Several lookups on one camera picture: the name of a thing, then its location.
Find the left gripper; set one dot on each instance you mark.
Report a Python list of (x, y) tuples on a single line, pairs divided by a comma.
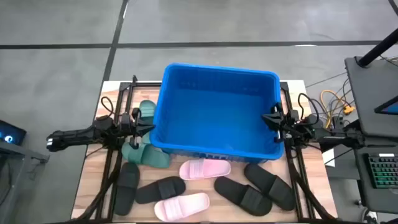
[(126, 126)]

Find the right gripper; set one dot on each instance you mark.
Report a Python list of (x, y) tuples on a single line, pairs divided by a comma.
[(290, 124)]

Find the green rubber slide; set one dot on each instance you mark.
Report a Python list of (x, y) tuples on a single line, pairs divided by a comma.
[(148, 109), (149, 157)]

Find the black rubber slide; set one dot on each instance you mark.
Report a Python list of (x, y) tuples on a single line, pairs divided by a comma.
[(242, 196), (126, 188), (160, 189), (269, 189)]

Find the pink rubber slide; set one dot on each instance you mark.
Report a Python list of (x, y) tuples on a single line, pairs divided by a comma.
[(182, 207), (205, 169)]

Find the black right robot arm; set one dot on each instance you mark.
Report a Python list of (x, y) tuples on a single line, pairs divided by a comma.
[(335, 137)]

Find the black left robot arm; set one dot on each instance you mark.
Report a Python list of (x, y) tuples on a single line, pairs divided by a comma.
[(74, 138)]

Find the blue plastic bin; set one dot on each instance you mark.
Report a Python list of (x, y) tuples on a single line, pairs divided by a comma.
[(214, 118)]

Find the white paper sheet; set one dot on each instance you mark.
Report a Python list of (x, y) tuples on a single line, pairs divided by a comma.
[(328, 157)]

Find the grey keyboard tray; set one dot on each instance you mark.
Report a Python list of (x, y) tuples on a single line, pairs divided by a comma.
[(362, 193)]

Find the backlit black keyboard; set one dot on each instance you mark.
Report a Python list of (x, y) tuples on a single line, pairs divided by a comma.
[(384, 171)]

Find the black pole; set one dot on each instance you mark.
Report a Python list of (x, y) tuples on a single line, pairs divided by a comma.
[(377, 49)]

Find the black computer with blue light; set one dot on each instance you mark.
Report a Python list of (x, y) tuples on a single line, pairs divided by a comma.
[(14, 130)]

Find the black aluminium table frame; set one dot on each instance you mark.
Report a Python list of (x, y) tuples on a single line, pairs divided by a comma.
[(140, 84)]

